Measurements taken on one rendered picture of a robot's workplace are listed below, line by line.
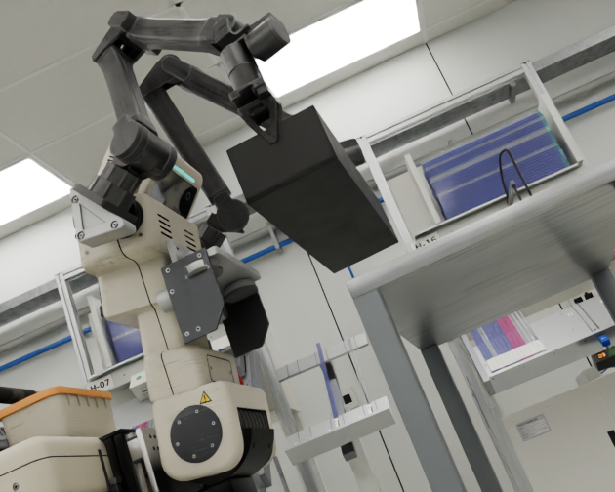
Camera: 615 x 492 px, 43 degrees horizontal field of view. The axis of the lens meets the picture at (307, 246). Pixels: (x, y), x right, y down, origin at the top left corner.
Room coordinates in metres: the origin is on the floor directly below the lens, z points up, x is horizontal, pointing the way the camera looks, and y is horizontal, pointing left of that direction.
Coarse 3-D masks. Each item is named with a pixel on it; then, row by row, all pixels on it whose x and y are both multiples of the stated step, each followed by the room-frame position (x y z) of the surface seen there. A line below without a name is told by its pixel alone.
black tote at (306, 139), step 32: (288, 128) 1.18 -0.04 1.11; (320, 128) 1.18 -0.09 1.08; (256, 160) 1.20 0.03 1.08; (288, 160) 1.19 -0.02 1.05; (320, 160) 1.18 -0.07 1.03; (256, 192) 1.20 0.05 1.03; (288, 192) 1.22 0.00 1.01; (320, 192) 1.28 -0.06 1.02; (352, 192) 1.34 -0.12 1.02; (288, 224) 1.36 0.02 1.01; (320, 224) 1.42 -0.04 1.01; (352, 224) 1.50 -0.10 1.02; (384, 224) 1.57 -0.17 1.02; (320, 256) 1.61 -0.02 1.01; (352, 256) 1.70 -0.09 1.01
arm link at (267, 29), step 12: (216, 24) 1.19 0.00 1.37; (228, 24) 1.17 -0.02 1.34; (252, 24) 1.17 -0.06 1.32; (264, 24) 1.14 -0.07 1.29; (276, 24) 1.15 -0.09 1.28; (216, 36) 1.19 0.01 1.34; (228, 36) 1.18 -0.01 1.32; (240, 36) 1.18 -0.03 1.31; (252, 36) 1.15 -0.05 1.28; (264, 36) 1.14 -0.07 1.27; (276, 36) 1.14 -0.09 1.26; (288, 36) 1.17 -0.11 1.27; (252, 48) 1.15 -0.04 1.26; (264, 48) 1.15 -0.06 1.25; (276, 48) 1.16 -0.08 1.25; (264, 60) 1.18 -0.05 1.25
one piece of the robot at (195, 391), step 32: (160, 224) 1.45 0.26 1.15; (192, 224) 1.62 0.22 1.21; (96, 256) 1.41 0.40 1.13; (128, 256) 1.42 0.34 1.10; (160, 256) 1.45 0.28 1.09; (128, 288) 1.47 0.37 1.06; (160, 288) 1.46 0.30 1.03; (128, 320) 1.52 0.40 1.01; (160, 320) 1.47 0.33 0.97; (160, 352) 1.45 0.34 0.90; (192, 352) 1.43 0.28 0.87; (160, 384) 1.43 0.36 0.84; (192, 384) 1.42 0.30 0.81; (224, 384) 1.42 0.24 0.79; (160, 416) 1.44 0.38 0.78; (192, 416) 1.42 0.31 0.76; (224, 416) 1.42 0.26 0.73; (160, 448) 1.44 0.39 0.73; (192, 448) 1.43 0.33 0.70; (224, 448) 1.42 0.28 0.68
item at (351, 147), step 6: (342, 144) 1.73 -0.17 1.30; (348, 144) 1.73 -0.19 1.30; (354, 144) 1.73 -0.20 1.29; (348, 150) 1.73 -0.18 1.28; (354, 150) 1.73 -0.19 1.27; (360, 150) 1.73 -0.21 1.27; (348, 156) 1.73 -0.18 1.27; (354, 156) 1.73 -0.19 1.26; (360, 156) 1.74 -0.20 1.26; (354, 162) 1.74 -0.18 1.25; (360, 162) 1.75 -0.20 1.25
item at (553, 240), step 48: (576, 192) 1.06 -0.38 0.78; (480, 240) 1.09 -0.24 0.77; (528, 240) 1.19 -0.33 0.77; (576, 240) 1.32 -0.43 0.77; (384, 288) 1.13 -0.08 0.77; (432, 288) 1.25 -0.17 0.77; (480, 288) 1.39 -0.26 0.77; (528, 288) 1.56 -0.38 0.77; (384, 336) 1.12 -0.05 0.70; (432, 336) 1.66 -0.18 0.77; (432, 432) 1.12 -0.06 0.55; (432, 480) 1.12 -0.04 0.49; (480, 480) 1.77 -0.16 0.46
